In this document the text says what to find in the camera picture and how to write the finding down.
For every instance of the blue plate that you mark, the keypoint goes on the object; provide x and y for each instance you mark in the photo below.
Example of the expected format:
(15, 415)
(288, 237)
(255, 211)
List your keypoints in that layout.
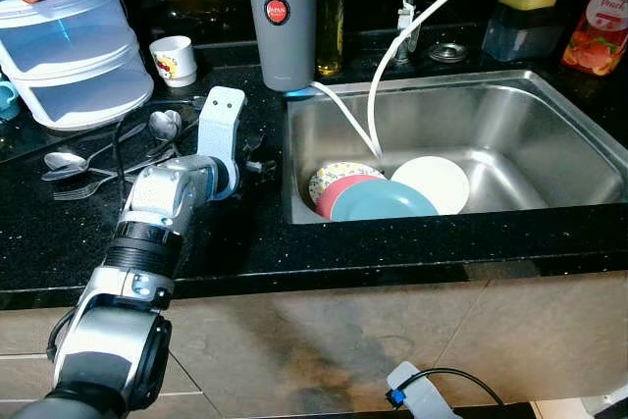
(383, 203)

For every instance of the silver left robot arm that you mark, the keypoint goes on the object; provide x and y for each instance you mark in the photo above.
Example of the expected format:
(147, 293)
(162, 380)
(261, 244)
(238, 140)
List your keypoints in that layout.
(108, 340)

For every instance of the patterned plate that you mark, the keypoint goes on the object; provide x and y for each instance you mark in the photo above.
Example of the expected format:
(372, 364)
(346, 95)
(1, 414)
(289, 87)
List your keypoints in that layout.
(339, 170)

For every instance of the red plate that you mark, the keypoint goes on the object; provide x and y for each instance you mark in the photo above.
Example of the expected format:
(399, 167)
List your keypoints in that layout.
(332, 198)

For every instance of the heart-shaped silver spoon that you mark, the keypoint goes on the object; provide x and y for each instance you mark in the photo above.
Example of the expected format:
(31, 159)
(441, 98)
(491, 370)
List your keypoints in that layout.
(165, 125)

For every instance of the grey water filter cylinder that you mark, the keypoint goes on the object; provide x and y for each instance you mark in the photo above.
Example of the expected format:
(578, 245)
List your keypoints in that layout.
(280, 46)

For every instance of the white printed cup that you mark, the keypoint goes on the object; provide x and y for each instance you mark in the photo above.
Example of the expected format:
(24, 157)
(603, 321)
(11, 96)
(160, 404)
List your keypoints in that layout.
(174, 63)

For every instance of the yellow oil bottle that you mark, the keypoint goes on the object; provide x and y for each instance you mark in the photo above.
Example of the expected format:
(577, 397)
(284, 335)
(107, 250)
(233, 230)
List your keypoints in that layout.
(330, 26)

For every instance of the silver fork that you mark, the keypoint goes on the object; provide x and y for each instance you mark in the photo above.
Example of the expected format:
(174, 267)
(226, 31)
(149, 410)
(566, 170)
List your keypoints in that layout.
(78, 189)

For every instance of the white plate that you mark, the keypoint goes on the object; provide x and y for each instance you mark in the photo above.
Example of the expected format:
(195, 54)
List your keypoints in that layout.
(437, 179)

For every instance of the brown cabinet front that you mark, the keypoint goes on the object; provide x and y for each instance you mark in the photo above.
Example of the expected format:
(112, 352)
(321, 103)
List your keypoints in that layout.
(294, 340)

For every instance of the white stacked food container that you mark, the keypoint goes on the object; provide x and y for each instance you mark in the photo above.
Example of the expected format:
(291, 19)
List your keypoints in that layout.
(74, 66)

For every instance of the dark sink faucet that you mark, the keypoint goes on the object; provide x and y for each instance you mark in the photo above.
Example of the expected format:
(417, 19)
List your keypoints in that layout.
(410, 7)

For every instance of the blue mug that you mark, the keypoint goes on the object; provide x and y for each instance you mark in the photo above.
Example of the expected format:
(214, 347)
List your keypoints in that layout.
(7, 97)

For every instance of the stainless steel sink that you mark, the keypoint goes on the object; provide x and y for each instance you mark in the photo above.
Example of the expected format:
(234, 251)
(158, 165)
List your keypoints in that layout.
(530, 134)

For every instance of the grey sponge holder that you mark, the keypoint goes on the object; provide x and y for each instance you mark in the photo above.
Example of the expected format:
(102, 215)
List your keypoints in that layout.
(520, 36)

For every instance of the orange dish soap bottle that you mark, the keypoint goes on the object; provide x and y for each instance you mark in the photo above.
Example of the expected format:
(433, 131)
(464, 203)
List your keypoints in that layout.
(599, 22)

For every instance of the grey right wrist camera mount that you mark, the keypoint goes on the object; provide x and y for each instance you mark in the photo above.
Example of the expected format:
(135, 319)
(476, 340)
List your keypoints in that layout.
(414, 397)

